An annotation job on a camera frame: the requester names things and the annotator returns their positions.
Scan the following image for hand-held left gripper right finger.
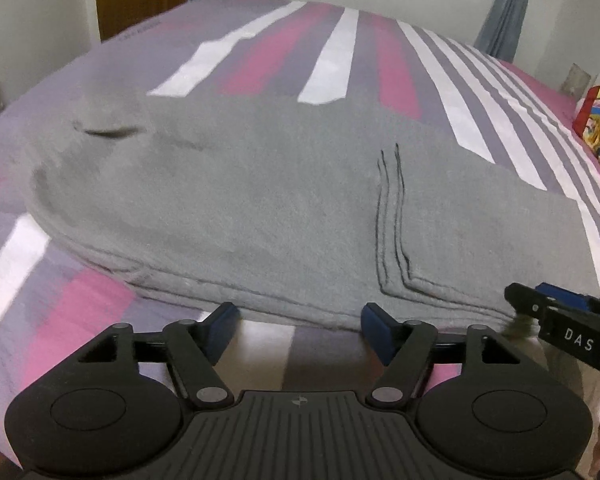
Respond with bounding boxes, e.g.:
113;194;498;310
361;302;523;408

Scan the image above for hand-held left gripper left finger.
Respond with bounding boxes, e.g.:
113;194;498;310
77;301;241;408

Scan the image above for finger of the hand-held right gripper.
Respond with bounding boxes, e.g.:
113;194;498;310
504;282;548;322
534;282;600;313

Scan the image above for grey pants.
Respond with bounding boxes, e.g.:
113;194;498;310
27;77;600;333

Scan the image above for striped pink grey bed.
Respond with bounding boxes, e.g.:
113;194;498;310
0;0;600;463

